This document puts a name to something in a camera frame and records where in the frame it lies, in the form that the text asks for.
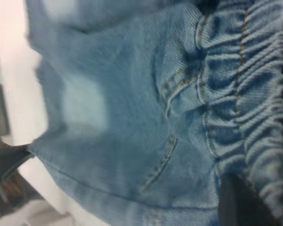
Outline blue denim jeans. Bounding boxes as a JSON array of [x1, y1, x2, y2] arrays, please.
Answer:
[[25, 0, 283, 226]]

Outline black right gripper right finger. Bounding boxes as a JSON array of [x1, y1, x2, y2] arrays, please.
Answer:
[[217, 173, 278, 226]]

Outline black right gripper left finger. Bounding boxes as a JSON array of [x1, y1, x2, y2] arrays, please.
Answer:
[[0, 142, 35, 182]]

